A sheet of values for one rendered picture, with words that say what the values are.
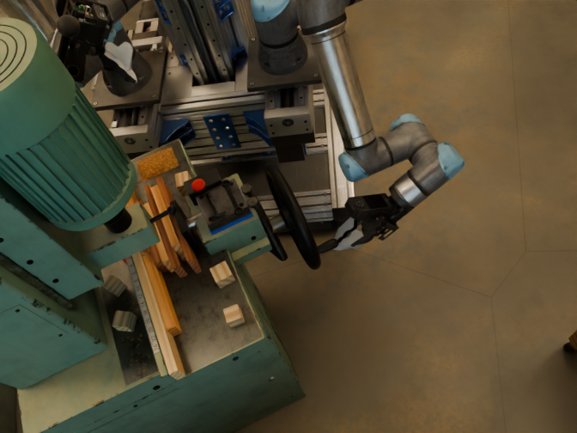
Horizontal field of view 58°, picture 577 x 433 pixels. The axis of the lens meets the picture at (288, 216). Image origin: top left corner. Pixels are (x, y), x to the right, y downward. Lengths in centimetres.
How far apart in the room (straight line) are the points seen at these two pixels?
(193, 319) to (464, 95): 185
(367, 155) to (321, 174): 91
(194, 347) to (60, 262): 31
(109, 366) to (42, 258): 38
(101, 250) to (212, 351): 30
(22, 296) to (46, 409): 38
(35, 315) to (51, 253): 14
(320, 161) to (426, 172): 99
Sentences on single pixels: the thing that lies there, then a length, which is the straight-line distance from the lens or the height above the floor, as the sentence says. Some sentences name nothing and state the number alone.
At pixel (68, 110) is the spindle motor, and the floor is 142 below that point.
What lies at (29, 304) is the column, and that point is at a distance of 106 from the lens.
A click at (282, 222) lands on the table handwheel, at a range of 127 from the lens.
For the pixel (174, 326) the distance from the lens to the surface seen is 110.
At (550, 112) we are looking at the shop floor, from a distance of 262.
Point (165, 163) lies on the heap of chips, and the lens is 135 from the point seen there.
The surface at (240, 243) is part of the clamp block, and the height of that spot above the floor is 89.
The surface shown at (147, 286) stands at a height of 95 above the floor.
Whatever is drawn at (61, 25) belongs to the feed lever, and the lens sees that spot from 94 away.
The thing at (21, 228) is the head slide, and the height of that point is 126.
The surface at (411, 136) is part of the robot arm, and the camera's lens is 123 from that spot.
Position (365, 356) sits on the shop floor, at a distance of 198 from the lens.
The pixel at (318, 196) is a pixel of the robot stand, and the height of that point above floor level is 23.
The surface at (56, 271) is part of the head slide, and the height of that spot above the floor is 111.
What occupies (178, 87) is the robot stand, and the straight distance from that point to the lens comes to 180.
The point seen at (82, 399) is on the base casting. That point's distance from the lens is 131.
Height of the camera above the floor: 191
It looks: 58 degrees down
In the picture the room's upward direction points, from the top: 17 degrees counter-clockwise
